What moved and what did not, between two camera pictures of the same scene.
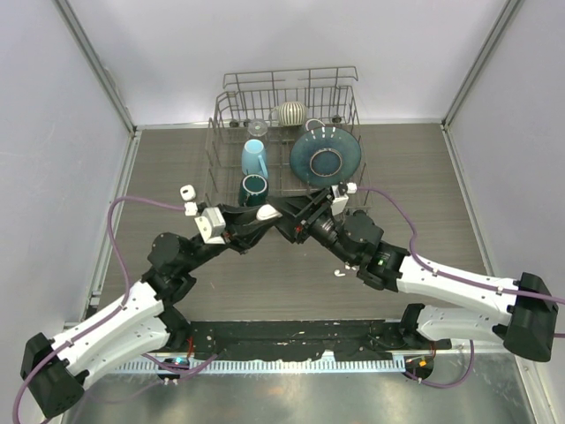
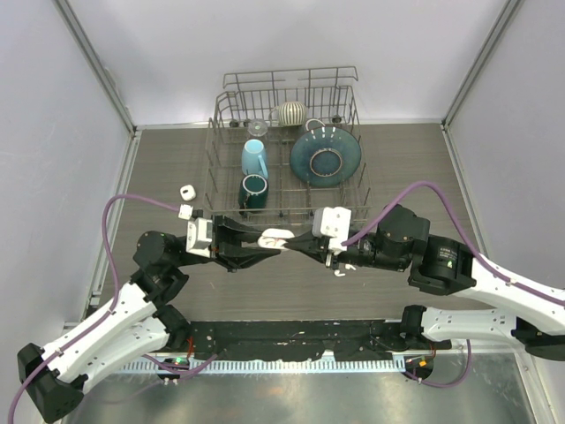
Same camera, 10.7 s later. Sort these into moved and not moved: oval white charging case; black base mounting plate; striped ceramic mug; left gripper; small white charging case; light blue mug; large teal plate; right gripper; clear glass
Moved: right gripper; left gripper; oval white charging case
Not moved: small white charging case; light blue mug; striped ceramic mug; clear glass; black base mounting plate; large teal plate
